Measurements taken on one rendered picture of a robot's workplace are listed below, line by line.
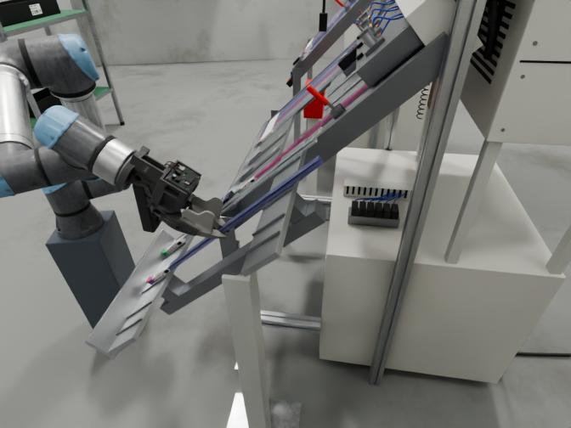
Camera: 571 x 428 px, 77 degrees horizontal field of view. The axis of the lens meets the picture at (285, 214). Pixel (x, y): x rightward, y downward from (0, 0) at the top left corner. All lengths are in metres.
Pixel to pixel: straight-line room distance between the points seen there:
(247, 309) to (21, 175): 0.50
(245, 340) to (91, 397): 0.90
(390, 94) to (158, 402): 1.31
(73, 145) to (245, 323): 0.49
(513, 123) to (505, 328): 0.69
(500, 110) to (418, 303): 0.62
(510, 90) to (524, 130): 0.10
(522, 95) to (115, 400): 1.58
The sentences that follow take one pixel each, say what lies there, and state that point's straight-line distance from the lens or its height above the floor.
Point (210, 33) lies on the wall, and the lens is 5.63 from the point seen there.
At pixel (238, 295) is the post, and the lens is 0.78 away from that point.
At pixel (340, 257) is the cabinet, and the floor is 0.61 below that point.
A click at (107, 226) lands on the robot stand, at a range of 1.46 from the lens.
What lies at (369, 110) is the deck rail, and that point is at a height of 1.06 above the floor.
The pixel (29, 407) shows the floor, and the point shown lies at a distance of 1.78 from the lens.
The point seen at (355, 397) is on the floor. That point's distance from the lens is 1.53.
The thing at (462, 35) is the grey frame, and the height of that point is 1.22.
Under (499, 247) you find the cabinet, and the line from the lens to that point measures 1.25.
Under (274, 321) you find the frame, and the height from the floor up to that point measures 0.32.
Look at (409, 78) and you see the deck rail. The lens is 0.82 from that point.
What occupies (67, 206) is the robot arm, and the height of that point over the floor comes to 0.67.
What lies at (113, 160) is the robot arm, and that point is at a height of 1.07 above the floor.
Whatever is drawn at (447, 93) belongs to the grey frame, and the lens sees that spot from 0.80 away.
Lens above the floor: 1.36
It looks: 37 degrees down
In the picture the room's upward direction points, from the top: 1 degrees counter-clockwise
